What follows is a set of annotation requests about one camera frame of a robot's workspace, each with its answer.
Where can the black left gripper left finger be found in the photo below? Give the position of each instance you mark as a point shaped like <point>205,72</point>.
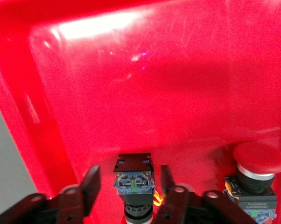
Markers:
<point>68,205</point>

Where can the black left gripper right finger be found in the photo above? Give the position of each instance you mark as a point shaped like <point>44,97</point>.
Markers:
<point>189,210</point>

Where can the red plastic tray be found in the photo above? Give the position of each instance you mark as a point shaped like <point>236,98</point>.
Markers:
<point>154,93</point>

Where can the red mushroom push button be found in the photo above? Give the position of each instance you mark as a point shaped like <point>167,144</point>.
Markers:
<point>259,158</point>
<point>133,168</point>

